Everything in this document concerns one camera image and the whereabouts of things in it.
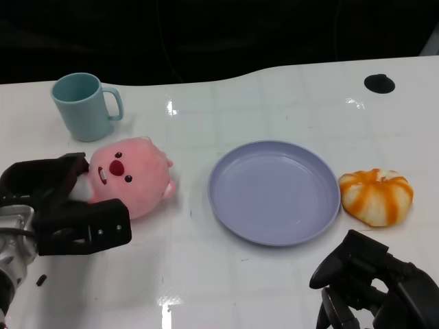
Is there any black round table grommet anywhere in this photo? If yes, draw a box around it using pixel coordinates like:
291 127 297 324
364 73 396 93

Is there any orange striped toy bun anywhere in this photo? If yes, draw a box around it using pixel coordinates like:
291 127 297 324
338 167 414 228

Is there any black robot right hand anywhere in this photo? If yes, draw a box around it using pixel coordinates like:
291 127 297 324
309 229 439 329

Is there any white panel behind table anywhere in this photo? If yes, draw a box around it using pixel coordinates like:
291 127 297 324
417 29 439 58

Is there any light blue plastic mug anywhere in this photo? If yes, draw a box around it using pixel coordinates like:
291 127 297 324
51 72 124 143

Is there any lavender plastic plate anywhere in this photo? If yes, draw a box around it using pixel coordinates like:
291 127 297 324
207 140 342 247

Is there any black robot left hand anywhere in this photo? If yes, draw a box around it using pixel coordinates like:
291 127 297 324
0 152 133 257

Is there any pink plush beaver doll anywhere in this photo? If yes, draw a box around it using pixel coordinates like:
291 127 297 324
70 136 178 220

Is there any thin dark background cable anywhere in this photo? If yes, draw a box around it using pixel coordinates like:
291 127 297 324
158 32 180 83
331 0 342 62

